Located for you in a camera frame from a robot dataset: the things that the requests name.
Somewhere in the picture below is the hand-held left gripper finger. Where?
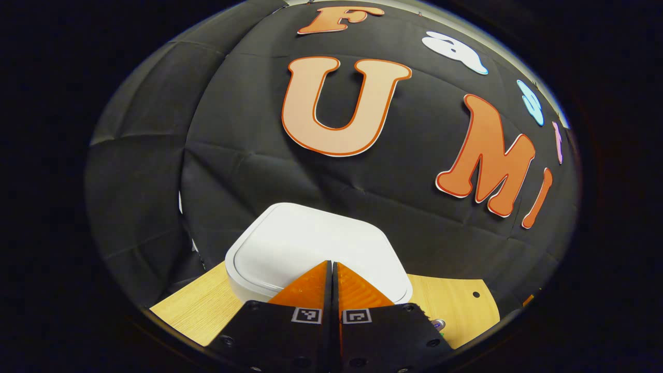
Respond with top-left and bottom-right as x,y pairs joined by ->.
332,262 -> 457,373
207,260 -> 333,373

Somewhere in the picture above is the white desktop garbage bin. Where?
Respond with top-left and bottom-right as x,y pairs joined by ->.
224,202 -> 414,306

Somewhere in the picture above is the wooden desktop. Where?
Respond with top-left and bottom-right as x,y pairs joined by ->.
149,261 -> 501,349

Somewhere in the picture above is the black backdrop cloth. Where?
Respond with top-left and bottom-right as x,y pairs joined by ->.
85,0 -> 581,312

